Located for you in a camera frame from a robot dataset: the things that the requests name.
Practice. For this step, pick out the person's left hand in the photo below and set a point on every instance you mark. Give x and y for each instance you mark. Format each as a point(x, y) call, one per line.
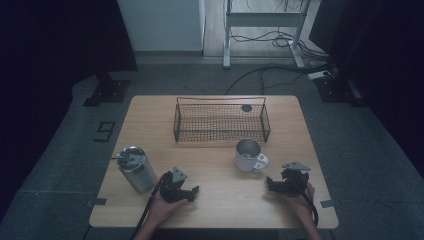
point(163, 210)

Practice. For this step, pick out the black round disc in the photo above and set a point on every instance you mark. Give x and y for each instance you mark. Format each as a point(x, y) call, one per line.
point(246, 108)

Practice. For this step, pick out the black stand base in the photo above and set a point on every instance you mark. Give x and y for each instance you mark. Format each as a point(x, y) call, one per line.
point(108, 91)
point(336, 88)

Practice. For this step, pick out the black tape strip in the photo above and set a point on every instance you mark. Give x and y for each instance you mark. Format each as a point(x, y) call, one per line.
point(327, 203)
point(99, 201)

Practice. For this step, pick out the dark curtain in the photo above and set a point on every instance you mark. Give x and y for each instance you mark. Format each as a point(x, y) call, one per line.
point(383, 66)
point(50, 83)

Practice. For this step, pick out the person's right hand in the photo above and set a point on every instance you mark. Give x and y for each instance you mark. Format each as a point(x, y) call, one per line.
point(300, 203)

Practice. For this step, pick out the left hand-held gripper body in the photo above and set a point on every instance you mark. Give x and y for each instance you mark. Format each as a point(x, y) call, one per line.
point(171, 188)

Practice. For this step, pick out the white metal mug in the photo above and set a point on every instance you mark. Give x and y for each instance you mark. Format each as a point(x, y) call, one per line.
point(248, 156)

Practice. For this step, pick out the white desk frame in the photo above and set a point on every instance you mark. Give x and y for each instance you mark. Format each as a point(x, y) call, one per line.
point(263, 20)

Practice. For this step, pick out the steel tumbler with lid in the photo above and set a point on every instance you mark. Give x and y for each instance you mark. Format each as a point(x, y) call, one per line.
point(137, 171)

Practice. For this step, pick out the white power strip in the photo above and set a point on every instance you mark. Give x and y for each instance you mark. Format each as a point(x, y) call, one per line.
point(319, 74)

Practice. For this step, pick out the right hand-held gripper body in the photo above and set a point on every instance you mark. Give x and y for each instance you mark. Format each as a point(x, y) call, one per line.
point(294, 180)

